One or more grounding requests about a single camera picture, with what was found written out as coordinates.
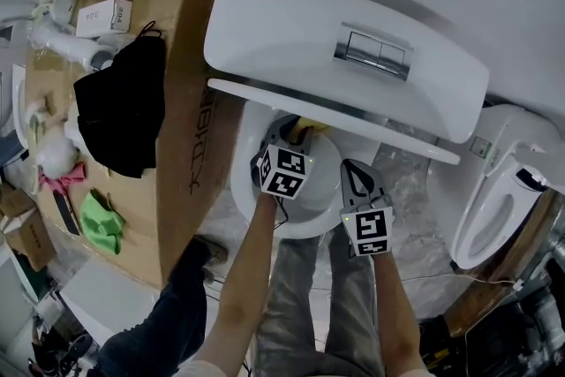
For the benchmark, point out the white toilet body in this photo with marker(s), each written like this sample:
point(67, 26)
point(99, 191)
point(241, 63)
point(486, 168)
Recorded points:
point(273, 35)

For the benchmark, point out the dark wooden platform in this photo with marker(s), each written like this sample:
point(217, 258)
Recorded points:
point(499, 278)

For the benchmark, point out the person's left forearm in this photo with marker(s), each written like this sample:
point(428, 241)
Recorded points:
point(240, 291)

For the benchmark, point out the white cabinet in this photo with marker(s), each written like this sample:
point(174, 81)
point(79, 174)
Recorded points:
point(115, 296)

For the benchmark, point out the person's right forearm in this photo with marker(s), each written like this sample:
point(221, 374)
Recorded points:
point(397, 313)

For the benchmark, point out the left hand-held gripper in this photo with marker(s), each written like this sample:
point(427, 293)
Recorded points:
point(282, 172)

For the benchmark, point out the green cloth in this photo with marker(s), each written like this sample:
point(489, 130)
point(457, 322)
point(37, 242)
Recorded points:
point(101, 225)

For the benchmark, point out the person's white shirt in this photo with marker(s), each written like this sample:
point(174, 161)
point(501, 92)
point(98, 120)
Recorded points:
point(309, 371)

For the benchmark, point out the large cardboard box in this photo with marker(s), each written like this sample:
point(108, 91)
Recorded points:
point(194, 110)

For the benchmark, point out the black smartphone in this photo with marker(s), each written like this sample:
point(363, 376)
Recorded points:
point(66, 212)

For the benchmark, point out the white toilet lid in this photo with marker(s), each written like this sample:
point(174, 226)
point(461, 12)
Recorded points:
point(331, 106)

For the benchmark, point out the white plastic pipe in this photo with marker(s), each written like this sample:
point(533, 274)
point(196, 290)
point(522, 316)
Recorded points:
point(66, 46)

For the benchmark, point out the small cardboard box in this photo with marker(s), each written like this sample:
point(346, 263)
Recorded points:
point(31, 234)

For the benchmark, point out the yellow cloth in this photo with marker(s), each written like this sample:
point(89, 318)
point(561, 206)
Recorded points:
point(304, 129)

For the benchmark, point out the small white box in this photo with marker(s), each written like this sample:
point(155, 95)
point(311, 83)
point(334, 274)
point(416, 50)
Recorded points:
point(99, 15)

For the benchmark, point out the chrome flush button plate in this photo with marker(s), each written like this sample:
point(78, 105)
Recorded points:
point(375, 52)

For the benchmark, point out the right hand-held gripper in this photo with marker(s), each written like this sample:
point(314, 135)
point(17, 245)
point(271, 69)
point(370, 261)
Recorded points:
point(368, 231)

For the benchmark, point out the person's grey trousers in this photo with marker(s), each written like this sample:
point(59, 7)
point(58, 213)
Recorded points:
point(300, 304)

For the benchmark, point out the black cloth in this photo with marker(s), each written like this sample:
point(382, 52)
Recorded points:
point(123, 110)

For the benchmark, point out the white smart toilet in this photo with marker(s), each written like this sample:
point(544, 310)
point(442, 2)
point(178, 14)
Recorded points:
point(503, 145)

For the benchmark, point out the white foam bag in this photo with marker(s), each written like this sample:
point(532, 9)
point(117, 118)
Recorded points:
point(55, 156)

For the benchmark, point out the pink cloth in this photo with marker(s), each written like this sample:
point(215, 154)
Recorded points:
point(73, 176)

